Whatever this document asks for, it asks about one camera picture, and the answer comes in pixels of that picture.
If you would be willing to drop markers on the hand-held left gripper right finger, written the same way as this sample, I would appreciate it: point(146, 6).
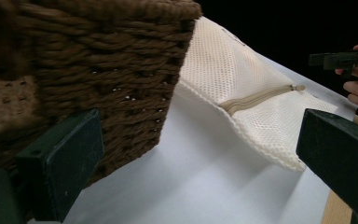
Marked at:
point(341, 155)

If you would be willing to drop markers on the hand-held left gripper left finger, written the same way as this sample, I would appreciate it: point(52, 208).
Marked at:
point(65, 161)

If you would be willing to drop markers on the cream mesh laundry bag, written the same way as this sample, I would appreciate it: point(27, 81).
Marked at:
point(230, 71)

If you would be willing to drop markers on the brown wicker basket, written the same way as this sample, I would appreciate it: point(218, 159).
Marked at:
point(90, 62)

